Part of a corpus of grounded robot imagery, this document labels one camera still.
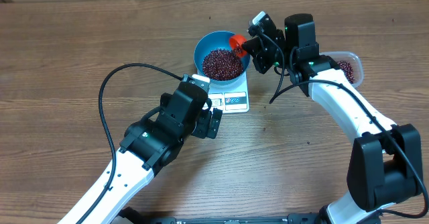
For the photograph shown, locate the blue plastic bowl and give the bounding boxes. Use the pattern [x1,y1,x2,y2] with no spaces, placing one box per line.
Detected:
[194,31,250,77]

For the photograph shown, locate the red measuring scoop blue handle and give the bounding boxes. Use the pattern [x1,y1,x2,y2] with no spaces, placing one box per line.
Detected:
[229,34,247,51]

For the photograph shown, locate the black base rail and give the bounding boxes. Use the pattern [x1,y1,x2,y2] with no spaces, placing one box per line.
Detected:
[112,207,326,224]

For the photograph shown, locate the red beans in scoop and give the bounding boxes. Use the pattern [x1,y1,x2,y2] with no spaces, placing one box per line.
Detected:
[233,48,247,58]

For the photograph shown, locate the red beans in bowl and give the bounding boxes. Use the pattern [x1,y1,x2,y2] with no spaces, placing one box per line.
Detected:
[202,49,244,81]

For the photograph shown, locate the red adzuki beans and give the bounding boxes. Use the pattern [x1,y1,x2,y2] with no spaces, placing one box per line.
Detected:
[337,60,355,84]

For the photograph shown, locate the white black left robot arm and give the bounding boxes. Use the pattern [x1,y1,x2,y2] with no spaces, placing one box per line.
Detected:
[61,76,222,223]

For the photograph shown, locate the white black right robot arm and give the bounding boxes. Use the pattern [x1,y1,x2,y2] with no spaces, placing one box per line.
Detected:
[241,12,428,223]

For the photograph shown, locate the white digital kitchen scale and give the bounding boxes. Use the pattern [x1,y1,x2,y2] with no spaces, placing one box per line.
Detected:
[208,72,250,114]

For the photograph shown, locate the clear plastic food container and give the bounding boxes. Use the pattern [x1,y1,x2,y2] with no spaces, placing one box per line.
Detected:
[322,51,365,88]

